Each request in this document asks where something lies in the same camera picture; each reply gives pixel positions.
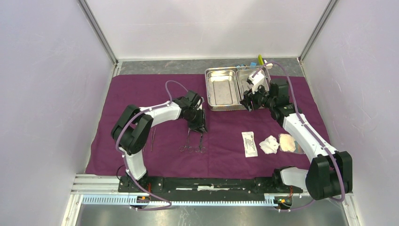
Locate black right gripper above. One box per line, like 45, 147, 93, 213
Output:
240, 81, 275, 112

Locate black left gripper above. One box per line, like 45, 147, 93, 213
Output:
184, 107, 207, 134

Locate steel surgical scissors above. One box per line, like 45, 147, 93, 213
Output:
195, 134, 206, 153

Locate steel needle holder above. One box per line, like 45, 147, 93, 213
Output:
179, 129, 193, 153

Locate steel two-compartment tray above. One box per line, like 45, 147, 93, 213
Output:
205, 66, 258, 111

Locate maroon cloth wrap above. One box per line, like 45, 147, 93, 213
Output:
85, 73, 344, 183

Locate green suture packet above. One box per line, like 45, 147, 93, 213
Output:
241, 131, 258, 158

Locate white gauze packet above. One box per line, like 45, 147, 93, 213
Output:
259, 136, 279, 154

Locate steel forceps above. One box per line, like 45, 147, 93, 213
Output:
150, 128, 156, 152

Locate white gauze pad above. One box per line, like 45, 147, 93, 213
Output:
279, 133, 305, 154

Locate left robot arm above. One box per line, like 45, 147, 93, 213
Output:
111, 90, 207, 192

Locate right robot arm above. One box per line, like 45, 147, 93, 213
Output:
241, 79, 353, 202

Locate yellow-green plastic block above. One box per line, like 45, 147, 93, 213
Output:
258, 54, 264, 64

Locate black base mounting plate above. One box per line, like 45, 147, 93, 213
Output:
118, 176, 303, 202

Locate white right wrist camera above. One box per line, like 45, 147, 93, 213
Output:
247, 71, 265, 94

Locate aluminium front frame rail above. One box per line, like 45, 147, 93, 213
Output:
62, 174, 361, 226

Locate aluminium frame rail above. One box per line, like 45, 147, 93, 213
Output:
77, 0, 118, 173
62, 174, 361, 226

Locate aluminium frame post right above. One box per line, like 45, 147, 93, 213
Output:
297, 0, 339, 65

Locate aluminium frame rail left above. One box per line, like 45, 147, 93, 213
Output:
77, 0, 118, 173

